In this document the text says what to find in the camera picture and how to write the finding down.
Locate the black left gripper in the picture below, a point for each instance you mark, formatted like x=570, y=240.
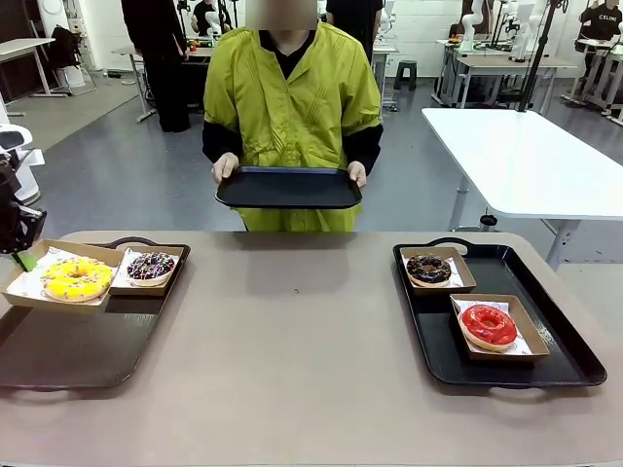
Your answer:
x=7, y=209

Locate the yellow glazed donut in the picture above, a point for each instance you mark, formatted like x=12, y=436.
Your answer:
x=58, y=289

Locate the brown cardboard donut box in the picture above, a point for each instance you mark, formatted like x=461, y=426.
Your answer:
x=146, y=291
x=48, y=307
x=506, y=359
x=443, y=291

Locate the chocolate donut with colourful sprinkles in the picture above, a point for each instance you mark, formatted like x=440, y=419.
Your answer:
x=151, y=272

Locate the small black tray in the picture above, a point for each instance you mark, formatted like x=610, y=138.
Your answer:
x=292, y=190

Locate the chocolate donut with brown sprinkles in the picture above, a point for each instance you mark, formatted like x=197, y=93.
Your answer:
x=428, y=277

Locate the red glazed donut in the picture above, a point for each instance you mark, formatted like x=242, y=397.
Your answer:
x=472, y=331

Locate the black-sleeved right forearm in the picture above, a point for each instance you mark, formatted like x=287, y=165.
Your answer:
x=219, y=143

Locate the black-sleeved left forearm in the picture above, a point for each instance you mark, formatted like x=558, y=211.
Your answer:
x=365, y=146

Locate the dark brown serving tray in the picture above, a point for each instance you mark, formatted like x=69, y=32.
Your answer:
x=73, y=350

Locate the large black serving tray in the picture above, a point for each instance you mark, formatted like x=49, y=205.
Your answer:
x=438, y=350

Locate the person's right hand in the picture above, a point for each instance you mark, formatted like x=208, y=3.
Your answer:
x=225, y=168

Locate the person's left hand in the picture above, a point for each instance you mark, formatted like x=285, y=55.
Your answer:
x=357, y=172

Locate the grey-topped side desk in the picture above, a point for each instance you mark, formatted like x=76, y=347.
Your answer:
x=19, y=46

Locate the black backpack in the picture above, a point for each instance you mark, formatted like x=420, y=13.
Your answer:
x=65, y=46

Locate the tall person in black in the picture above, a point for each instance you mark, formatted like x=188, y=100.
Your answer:
x=160, y=48

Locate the seated person in black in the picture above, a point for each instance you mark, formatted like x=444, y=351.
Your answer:
x=202, y=17

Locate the person in green jacket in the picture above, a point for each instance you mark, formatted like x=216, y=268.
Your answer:
x=292, y=97

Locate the black-clad person in white sneakers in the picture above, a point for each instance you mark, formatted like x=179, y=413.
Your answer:
x=360, y=24

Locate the grey plastic stool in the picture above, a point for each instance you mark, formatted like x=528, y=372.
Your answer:
x=406, y=70

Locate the small black-topped cylinder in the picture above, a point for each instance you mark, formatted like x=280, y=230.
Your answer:
x=487, y=221

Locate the large white table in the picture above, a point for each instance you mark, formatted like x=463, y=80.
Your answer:
x=511, y=155

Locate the grey background work table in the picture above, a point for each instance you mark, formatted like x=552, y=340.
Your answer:
x=511, y=62

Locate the black tripod pole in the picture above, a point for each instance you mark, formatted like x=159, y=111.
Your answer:
x=535, y=68

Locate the person in Celine shirt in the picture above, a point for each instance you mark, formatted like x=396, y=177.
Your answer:
x=606, y=19

